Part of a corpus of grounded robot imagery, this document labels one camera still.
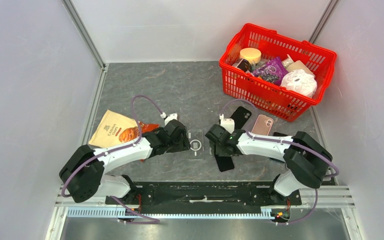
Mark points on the yellow lid jar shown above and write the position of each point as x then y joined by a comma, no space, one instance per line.
252,55

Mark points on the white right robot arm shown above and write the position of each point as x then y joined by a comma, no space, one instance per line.
307,161

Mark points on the black smartphone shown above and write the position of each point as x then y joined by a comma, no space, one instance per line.
224,163

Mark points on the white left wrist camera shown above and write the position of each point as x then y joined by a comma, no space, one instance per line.
169,117

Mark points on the clear magsafe phone case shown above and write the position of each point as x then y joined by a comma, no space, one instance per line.
197,144

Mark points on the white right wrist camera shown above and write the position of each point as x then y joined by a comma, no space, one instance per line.
227,123

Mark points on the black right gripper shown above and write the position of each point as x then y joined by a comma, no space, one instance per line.
220,152

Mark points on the red plastic shopping basket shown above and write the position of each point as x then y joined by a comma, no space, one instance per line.
268,97

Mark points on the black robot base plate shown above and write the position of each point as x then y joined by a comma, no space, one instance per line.
207,197

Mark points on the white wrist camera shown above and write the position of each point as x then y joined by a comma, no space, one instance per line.
227,123
169,117

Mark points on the white plastic bag item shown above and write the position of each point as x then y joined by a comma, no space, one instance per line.
300,82

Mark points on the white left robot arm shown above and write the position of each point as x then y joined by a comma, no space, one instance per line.
85,173

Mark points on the purple snack packet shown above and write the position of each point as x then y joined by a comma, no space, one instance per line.
272,71

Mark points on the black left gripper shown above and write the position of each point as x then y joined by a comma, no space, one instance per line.
184,144

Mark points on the cassava chips snack bag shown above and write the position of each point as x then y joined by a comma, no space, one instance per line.
118,140

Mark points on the beige box in basket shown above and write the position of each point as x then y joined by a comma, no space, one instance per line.
299,65

